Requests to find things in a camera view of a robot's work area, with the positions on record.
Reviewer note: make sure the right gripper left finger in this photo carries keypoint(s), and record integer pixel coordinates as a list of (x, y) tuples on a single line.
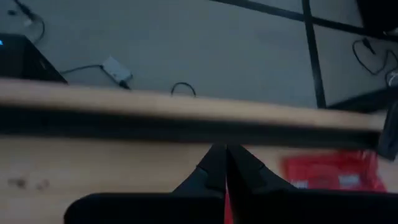
[(155, 208)]

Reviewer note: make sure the black box with blue light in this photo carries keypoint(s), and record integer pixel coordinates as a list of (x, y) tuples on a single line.
[(25, 59)]

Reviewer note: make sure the black computer tower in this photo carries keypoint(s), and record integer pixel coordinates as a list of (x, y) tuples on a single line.
[(379, 15)]

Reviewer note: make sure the red Skittles candy packet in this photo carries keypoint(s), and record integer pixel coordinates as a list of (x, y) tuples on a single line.
[(332, 171), (228, 214)]

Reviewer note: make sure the grey power adapter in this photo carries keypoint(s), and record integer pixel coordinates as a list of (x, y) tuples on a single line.
[(116, 71)]

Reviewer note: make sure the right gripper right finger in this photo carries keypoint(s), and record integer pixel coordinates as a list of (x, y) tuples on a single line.
[(311, 208)]

